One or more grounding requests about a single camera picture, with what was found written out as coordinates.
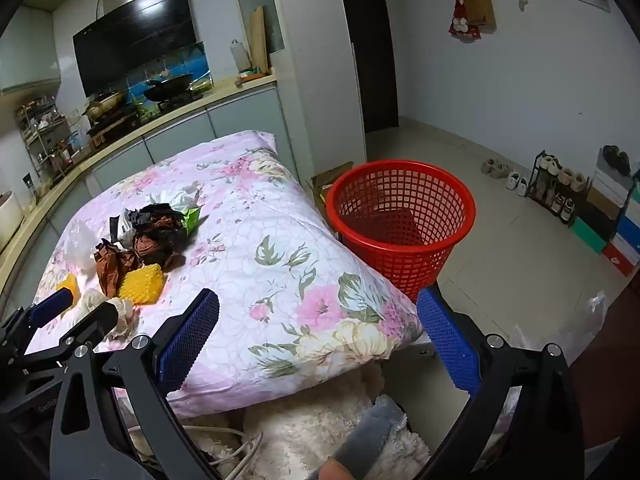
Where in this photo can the metal kitchen rack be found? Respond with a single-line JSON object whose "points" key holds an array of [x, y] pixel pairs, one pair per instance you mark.
{"points": [[45, 130]]}

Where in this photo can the large yellow foam net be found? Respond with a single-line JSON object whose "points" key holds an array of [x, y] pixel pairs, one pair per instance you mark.
{"points": [[140, 285]]}

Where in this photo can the small yellow foam net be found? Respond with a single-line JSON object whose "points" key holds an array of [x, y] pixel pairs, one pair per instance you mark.
{"points": [[69, 285]]}

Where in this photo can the green foil wrapper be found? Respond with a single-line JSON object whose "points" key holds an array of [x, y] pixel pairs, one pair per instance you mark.
{"points": [[192, 220]]}

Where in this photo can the white fluffy blanket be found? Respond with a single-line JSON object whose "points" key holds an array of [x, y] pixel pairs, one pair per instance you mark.
{"points": [[310, 420]]}

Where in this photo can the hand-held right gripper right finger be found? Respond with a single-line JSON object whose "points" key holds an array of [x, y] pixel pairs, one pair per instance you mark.
{"points": [[450, 345]]}

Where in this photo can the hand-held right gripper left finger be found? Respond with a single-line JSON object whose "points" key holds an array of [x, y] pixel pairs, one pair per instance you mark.
{"points": [[190, 340]]}

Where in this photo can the brown paper bag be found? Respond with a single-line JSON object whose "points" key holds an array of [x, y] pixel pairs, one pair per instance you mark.
{"points": [[477, 5]]}

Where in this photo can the white pot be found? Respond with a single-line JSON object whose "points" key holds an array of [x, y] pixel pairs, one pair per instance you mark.
{"points": [[10, 220]]}

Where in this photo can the cardboard box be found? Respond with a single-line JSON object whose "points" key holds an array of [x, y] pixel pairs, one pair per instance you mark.
{"points": [[330, 180]]}

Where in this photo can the golden frying pan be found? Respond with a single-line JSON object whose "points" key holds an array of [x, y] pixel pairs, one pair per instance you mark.
{"points": [[105, 102]]}

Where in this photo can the cream fluffy slipper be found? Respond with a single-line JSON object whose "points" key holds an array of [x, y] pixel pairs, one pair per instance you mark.
{"points": [[550, 164], [571, 179]]}

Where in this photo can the black white wrapper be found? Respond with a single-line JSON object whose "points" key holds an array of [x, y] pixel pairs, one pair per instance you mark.
{"points": [[120, 230]]}

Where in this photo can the pink floral quilt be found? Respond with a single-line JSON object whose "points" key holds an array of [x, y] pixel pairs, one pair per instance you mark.
{"points": [[250, 270]]}

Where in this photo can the dark shoe rack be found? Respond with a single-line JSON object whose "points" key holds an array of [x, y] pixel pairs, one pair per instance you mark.
{"points": [[536, 175]]}

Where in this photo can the grey fuzzy cloth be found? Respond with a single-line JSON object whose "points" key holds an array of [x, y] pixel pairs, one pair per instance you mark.
{"points": [[370, 430]]}

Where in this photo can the stack of shoe boxes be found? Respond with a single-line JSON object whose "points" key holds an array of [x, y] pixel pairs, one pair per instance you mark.
{"points": [[600, 210]]}

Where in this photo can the kitchen counter cabinet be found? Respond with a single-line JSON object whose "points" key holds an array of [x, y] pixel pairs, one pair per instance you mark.
{"points": [[175, 135]]}

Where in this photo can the white grey sneaker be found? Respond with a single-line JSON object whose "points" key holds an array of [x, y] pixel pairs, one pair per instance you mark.
{"points": [[565, 207]]}

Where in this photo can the white tissue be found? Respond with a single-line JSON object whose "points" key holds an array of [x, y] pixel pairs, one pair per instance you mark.
{"points": [[125, 310]]}

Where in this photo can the white plastic bottle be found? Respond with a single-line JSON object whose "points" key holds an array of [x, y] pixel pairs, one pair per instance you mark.
{"points": [[239, 57]]}

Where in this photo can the beige shoe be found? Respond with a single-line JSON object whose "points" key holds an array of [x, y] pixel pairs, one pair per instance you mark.
{"points": [[501, 171], [488, 166]]}

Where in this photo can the clear plastic bag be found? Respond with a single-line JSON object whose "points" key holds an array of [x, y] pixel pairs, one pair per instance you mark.
{"points": [[80, 247]]}

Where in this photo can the wooden cutting board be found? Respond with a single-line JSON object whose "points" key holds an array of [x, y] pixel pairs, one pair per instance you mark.
{"points": [[260, 40]]}

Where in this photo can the dark shoe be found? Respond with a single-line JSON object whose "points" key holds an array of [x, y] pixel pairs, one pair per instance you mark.
{"points": [[611, 156], [622, 164]]}

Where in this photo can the red plastic mesh basket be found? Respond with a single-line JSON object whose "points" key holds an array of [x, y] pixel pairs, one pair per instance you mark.
{"points": [[380, 260]]}

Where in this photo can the black wok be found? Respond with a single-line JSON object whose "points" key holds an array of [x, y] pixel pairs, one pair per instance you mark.
{"points": [[167, 89]]}

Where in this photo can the black plastic bag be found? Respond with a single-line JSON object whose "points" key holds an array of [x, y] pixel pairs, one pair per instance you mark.
{"points": [[150, 215]]}

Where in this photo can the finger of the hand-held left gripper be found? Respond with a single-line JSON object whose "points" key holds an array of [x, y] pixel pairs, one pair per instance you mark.
{"points": [[95, 320], [52, 302]]}

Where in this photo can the translucent plastic bag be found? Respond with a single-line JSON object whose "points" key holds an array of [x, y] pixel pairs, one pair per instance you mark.
{"points": [[590, 320]]}

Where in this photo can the black range hood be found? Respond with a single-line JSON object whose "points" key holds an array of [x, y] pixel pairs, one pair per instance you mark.
{"points": [[135, 35]]}

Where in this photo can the dark wooden door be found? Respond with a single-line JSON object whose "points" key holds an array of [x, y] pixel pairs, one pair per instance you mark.
{"points": [[367, 60]]}

